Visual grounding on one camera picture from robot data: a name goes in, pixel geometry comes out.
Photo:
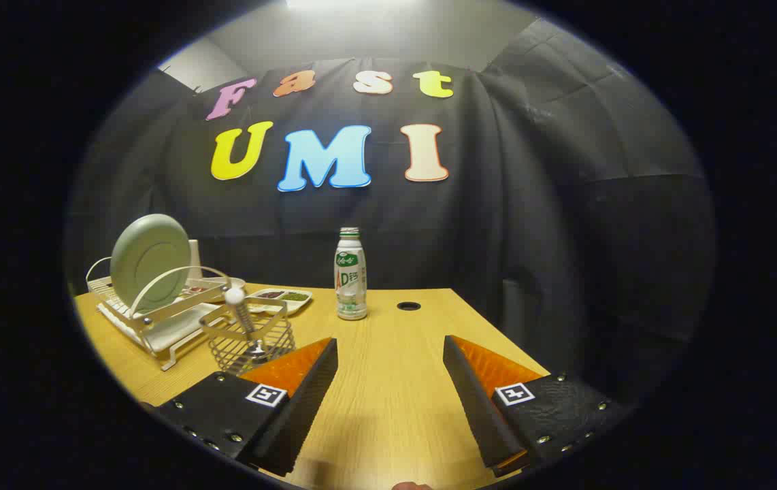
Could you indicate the black backdrop cloth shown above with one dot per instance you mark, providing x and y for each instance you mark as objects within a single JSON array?
[{"x": 531, "y": 238}]

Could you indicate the white divided tray with grains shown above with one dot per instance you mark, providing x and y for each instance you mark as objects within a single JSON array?
[{"x": 279, "y": 307}]

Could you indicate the white drink bottle green label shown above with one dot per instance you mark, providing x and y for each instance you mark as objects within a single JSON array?
[{"x": 350, "y": 286}]

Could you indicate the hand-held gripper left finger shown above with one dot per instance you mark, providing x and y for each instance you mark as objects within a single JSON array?
[{"x": 307, "y": 408}]

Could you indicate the round plate with sausages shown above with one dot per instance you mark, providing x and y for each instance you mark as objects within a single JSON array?
[{"x": 223, "y": 282}]

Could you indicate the white toaster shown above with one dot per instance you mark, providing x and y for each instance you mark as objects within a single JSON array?
[{"x": 194, "y": 262}]

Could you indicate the light green plate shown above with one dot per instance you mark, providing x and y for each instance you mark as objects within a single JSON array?
[{"x": 150, "y": 262}]

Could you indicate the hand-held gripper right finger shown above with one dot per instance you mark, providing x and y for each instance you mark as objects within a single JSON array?
[{"x": 477, "y": 408}]

